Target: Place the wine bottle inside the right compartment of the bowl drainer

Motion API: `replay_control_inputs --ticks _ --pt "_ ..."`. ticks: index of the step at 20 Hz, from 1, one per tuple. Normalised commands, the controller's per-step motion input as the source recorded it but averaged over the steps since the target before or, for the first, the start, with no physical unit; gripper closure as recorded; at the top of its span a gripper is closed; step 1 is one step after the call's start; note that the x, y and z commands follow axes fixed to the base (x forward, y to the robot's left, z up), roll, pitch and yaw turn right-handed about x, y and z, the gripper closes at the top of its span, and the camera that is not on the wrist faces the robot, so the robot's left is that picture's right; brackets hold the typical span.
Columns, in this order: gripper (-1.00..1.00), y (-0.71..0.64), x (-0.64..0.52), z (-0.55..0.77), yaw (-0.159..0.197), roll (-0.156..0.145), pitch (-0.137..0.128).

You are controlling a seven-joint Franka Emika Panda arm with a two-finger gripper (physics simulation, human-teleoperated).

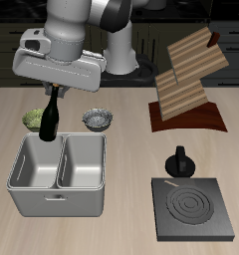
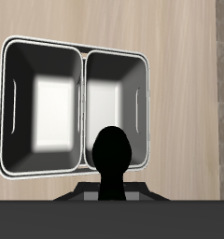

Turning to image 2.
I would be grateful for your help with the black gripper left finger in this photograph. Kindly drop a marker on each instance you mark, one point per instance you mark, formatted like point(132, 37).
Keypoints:
point(86, 191)

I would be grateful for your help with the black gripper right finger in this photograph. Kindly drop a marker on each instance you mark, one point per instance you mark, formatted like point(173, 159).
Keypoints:
point(138, 191)

